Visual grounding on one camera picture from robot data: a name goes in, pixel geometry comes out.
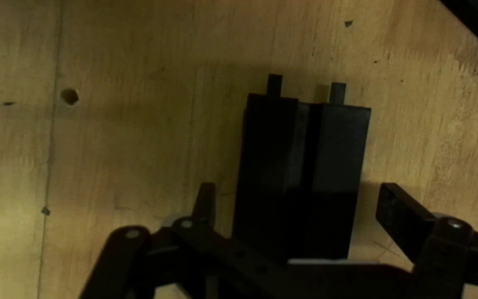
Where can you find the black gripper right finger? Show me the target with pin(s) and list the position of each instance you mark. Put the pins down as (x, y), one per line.
(448, 254)

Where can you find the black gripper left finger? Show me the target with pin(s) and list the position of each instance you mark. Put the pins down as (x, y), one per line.
(194, 254)

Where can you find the black grooved rail piece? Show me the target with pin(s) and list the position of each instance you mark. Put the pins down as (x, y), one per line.
(332, 154)

